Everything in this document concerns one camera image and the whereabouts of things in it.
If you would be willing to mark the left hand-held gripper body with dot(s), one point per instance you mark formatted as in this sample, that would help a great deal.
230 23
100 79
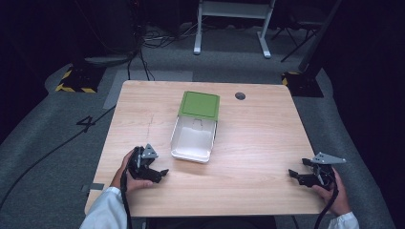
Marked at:
140 165

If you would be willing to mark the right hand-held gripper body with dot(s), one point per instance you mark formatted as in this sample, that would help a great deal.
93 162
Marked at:
323 178

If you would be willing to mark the white box with green lid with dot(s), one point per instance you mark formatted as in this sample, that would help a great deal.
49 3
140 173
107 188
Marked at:
196 140

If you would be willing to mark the person's left hand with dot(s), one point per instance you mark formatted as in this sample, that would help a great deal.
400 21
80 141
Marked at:
122 176

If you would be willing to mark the person's right hand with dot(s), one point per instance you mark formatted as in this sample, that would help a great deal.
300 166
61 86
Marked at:
339 198

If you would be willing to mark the grey tape strip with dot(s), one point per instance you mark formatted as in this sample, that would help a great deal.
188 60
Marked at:
95 187

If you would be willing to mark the black stand with striped base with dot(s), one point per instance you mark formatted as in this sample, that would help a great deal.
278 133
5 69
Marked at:
81 79
305 83

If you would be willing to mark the black folding tripod stand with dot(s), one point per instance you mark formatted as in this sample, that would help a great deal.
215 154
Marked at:
299 35

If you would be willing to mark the white metal desk frame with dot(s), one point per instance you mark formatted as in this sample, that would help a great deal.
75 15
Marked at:
234 9

